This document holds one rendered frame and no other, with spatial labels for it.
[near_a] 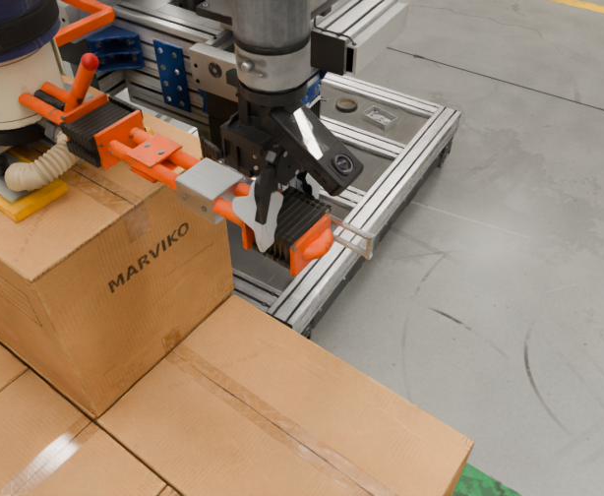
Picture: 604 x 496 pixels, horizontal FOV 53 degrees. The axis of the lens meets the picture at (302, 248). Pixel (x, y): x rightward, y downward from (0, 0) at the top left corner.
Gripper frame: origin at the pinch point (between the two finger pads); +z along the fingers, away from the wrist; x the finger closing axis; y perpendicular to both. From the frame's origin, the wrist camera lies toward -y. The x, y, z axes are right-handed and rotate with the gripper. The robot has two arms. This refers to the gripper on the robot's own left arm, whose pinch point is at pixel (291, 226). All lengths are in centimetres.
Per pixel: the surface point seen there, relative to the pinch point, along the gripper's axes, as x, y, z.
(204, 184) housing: 1.8, 13.1, -1.4
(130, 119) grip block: -1.6, 30.9, -2.4
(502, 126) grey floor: -198, 35, 107
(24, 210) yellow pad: 13.0, 43.3, 11.5
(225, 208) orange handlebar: 3.0, 8.4, -0.6
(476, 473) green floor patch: -42, -28, 107
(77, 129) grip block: 4.6, 35.2, -2.3
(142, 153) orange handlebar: 2.0, 24.8, -1.3
